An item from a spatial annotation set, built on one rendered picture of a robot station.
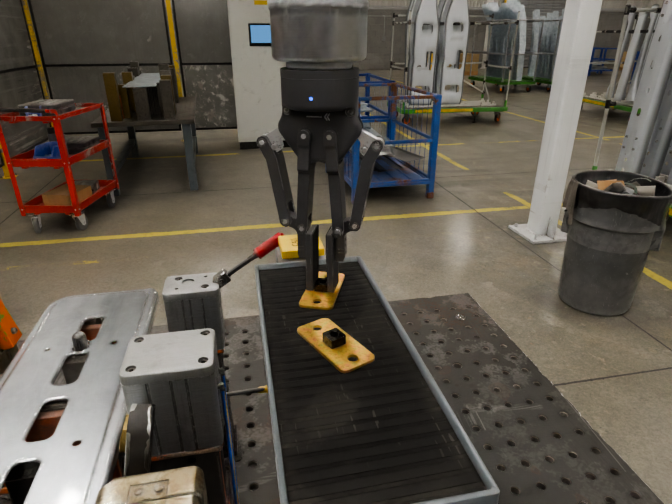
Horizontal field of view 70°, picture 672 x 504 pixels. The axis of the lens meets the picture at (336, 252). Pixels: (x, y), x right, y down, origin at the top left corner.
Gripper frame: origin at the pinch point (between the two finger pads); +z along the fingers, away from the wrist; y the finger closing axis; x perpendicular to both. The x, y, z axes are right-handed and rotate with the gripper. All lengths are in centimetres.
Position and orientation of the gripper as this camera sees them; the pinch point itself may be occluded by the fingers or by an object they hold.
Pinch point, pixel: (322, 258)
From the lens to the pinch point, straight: 54.3
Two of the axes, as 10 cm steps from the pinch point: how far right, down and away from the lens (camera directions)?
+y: -9.8, -0.8, 1.7
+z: 0.0, 9.1, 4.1
